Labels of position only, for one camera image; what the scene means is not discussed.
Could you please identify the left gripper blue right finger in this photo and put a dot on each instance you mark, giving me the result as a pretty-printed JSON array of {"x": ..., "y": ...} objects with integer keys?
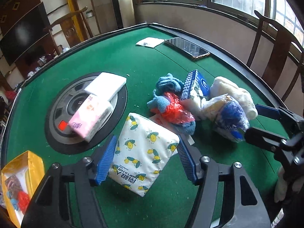
[{"x": 190, "y": 159}]

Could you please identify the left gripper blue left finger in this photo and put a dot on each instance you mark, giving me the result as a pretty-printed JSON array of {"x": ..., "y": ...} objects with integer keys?
[{"x": 104, "y": 159}]

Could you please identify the lemon print tissue pack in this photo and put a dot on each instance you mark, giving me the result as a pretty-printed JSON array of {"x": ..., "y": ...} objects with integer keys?
[{"x": 141, "y": 153}]

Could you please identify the white red-text packet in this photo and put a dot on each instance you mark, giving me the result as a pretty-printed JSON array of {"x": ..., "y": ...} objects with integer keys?
[{"x": 162, "y": 122}]

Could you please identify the blue white tissue bag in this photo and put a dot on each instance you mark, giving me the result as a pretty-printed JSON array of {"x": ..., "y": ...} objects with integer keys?
[{"x": 227, "y": 116}]

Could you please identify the white fluffy towel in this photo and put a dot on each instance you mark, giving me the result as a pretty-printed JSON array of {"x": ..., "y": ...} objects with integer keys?
[{"x": 222, "y": 85}]

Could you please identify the red plastic bag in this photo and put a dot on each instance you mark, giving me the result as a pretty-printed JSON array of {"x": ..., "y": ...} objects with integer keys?
[{"x": 23, "y": 201}]

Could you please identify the light blue knotted cloth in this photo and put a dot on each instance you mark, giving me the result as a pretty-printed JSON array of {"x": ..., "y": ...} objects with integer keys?
[{"x": 13, "y": 201}]

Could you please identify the right hand white glove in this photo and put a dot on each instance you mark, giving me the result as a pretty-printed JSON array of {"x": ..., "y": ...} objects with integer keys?
[{"x": 282, "y": 185}]

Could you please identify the pink tissue pack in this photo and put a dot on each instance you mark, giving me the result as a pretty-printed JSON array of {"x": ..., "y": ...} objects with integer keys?
[{"x": 89, "y": 117}]

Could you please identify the blue tissue pocket pack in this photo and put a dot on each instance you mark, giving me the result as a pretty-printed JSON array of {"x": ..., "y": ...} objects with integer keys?
[{"x": 195, "y": 85}]

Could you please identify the round mahjong table console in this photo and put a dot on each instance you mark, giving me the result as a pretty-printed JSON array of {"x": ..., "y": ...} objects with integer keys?
[{"x": 59, "y": 134}]

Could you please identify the white tissue pack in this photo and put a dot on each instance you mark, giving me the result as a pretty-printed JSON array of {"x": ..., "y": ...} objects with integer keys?
[{"x": 106, "y": 85}]

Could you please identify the brown pink knitted cloth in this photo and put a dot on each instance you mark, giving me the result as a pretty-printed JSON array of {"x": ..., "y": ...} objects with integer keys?
[{"x": 13, "y": 185}]

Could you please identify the wooden chair by window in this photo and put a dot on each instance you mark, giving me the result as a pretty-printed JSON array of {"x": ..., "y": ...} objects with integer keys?
[{"x": 284, "y": 40}]

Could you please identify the smartphone on table edge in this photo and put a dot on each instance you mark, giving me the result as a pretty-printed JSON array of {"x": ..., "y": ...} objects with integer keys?
[{"x": 187, "y": 48}]

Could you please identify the white folded napkin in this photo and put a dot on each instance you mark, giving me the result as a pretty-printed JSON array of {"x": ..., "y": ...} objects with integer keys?
[{"x": 150, "y": 42}]

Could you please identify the black television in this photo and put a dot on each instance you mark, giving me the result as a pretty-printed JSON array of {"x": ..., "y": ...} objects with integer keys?
[{"x": 26, "y": 32}]

